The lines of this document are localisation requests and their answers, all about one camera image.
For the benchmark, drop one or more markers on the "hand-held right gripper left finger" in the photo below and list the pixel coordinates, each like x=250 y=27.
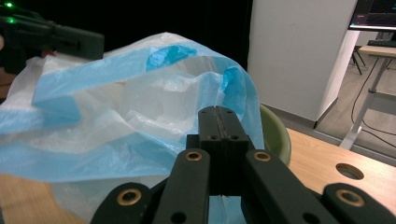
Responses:
x=211 y=133

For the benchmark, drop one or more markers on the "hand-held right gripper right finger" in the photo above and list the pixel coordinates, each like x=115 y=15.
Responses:
x=232 y=133

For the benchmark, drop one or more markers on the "green plastic bin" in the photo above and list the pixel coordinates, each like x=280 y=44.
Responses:
x=275 y=137

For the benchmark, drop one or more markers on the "white blue-edged plastic bag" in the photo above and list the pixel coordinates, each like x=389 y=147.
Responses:
x=109 y=124

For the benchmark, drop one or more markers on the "white cabinet panel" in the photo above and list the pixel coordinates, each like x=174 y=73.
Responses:
x=295 y=53

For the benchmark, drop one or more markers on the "black keyboard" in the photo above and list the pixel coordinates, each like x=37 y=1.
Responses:
x=381 y=43

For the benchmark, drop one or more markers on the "computer monitor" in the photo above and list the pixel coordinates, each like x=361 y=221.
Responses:
x=373 y=14

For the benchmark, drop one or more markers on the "white metal desk frame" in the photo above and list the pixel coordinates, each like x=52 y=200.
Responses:
x=365 y=105

